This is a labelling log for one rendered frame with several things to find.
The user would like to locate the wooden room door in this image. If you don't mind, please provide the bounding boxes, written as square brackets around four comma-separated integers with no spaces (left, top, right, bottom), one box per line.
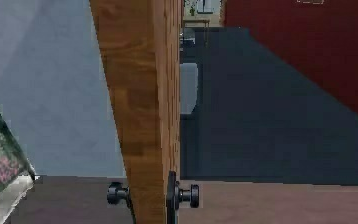
[88,0,185,224]

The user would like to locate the black round door knob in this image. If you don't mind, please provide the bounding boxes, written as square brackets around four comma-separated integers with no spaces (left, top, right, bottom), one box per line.
[106,181,132,209]
[166,170,201,224]

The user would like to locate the wooden table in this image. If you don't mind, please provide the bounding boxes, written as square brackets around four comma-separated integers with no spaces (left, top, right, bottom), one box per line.
[182,17,211,46]

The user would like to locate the green house plant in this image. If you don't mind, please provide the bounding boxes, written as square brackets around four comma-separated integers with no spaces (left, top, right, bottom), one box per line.
[185,0,199,17]

